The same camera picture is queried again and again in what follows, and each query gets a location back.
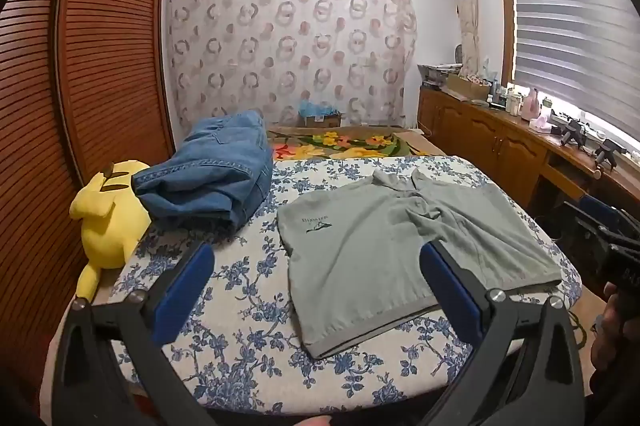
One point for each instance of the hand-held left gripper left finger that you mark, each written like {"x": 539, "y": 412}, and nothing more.
{"x": 185, "y": 291}

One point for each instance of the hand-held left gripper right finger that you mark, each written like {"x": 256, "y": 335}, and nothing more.
{"x": 450, "y": 291}

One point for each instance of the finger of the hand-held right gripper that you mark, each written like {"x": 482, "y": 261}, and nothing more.
{"x": 575, "y": 223}
{"x": 602, "y": 205}

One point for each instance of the grey-green polo shirt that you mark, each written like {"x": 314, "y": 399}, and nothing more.
{"x": 375, "y": 256}

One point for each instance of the person's right hand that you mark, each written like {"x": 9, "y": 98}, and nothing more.
{"x": 606, "y": 318}

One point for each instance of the black stand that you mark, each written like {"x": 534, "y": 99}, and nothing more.
{"x": 574, "y": 131}
{"x": 609, "y": 155}

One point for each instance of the blue floral bedsheet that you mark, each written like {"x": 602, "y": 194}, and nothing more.
{"x": 240, "y": 306}

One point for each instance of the yellow plush toy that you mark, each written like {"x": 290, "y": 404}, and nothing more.
{"x": 107, "y": 231}

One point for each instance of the pink tissue pack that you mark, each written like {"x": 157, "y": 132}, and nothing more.
{"x": 540, "y": 123}

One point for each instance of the pink bottle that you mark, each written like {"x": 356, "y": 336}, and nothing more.
{"x": 531, "y": 105}

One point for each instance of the folded blue jeans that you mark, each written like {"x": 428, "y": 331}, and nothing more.
{"x": 210, "y": 165}

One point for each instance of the wooden cabinet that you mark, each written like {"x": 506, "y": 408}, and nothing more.
{"x": 480, "y": 135}

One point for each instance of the white jar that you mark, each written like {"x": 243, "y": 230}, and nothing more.
{"x": 512, "y": 104}

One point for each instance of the flat cardboard box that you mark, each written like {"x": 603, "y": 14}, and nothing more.
{"x": 467, "y": 86}

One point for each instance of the striped window blind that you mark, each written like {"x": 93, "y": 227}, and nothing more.
{"x": 575, "y": 30}

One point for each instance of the flowered blanket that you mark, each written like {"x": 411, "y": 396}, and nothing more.
{"x": 350, "y": 143}

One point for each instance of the small cardboard box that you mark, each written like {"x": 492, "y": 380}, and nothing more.
{"x": 320, "y": 121}

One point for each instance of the blue plastic bag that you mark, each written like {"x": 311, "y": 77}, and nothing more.
{"x": 317, "y": 108}

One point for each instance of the beige window curtain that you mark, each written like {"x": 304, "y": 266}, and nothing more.
{"x": 467, "y": 5}

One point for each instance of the wooden louvred wardrobe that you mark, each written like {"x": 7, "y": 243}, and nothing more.
{"x": 110, "y": 55}

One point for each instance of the wooden window frame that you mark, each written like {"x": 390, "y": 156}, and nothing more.
{"x": 505, "y": 5}

